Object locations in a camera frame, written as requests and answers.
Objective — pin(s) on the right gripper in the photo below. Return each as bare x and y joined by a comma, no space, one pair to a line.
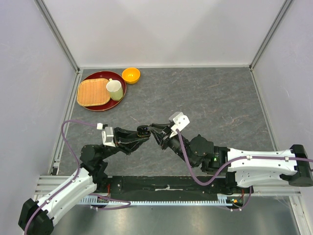
166,134

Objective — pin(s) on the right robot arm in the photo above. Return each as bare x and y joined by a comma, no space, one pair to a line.
243,169

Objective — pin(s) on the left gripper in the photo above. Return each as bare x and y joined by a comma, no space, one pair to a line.
128,141

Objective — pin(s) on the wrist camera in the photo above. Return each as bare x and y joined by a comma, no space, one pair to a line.
108,137
178,121

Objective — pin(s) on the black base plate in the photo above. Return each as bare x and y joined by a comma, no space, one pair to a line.
124,184

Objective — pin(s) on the slotted cable duct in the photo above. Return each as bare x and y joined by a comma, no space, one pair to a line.
172,198

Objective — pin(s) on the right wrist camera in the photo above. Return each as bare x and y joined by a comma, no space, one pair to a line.
178,121

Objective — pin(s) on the orange bowl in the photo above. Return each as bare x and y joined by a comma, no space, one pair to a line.
131,75

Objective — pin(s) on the red round tray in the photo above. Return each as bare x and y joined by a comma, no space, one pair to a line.
107,75

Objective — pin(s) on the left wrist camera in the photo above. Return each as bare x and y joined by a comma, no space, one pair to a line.
108,137

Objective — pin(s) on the pale green cup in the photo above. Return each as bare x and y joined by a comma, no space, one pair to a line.
114,87

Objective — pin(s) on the woven bamboo mat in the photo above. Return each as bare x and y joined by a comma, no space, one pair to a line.
93,92

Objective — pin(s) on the black earbud charging case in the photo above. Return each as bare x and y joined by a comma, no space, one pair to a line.
143,131

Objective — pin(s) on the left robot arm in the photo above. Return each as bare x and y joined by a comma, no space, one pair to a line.
39,217

